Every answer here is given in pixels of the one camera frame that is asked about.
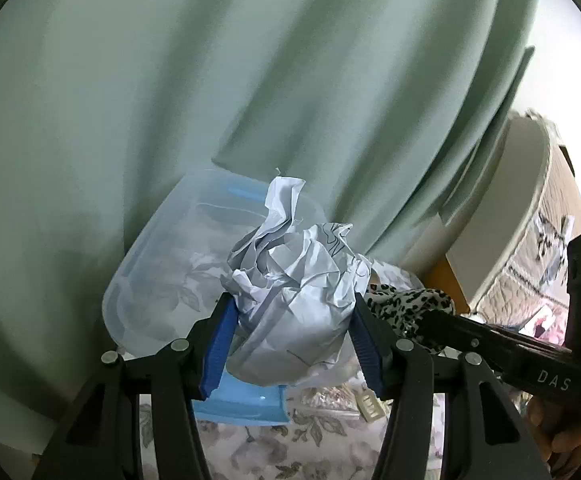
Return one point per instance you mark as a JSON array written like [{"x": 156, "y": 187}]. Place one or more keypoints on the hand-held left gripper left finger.
[{"x": 218, "y": 350}]

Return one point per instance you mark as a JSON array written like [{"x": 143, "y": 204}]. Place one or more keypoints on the leopard print scrunchie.
[{"x": 410, "y": 302}]

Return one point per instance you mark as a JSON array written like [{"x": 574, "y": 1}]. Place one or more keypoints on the translucent plastic container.
[{"x": 160, "y": 270}]

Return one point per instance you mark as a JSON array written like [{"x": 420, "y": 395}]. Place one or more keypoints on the blue plastic lid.
[{"x": 250, "y": 405}]

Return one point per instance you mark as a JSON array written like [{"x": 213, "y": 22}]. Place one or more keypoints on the person's right hand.
[{"x": 565, "y": 435}]

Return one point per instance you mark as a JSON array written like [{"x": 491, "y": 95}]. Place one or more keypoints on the green curtain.
[{"x": 220, "y": 60}]

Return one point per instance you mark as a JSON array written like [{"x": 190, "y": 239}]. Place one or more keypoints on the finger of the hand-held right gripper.
[{"x": 470, "y": 335}]

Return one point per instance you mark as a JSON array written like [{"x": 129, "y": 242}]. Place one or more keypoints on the floral tablecloth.
[{"x": 295, "y": 450}]

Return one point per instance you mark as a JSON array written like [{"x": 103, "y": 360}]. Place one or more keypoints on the orange wooden board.
[{"x": 448, "y": 285}]

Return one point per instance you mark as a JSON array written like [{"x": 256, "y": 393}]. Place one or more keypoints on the small clear packet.
[{"x": 330, "y": 397}]

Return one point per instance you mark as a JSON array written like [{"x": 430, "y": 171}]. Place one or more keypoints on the white bed headboard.
[{"x": 515, "y": 200}]

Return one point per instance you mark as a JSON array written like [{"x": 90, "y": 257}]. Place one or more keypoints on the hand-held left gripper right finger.
[{"x": 365, "y": 350}]

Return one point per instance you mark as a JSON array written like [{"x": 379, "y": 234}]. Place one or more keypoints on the white paper ball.
[{"x": 295, "y": 300}]

